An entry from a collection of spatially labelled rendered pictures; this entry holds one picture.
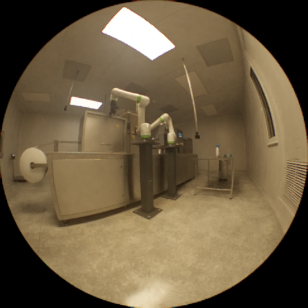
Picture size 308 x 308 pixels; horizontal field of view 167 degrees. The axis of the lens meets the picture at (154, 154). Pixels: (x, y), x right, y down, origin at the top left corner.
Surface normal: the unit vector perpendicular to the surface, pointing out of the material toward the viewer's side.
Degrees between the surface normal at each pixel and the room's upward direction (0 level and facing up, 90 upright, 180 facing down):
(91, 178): 90
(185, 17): 180
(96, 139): 90
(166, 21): 180
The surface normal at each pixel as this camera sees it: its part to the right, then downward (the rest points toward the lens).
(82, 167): 0.74, -0.04
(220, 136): -0.67, 0.00
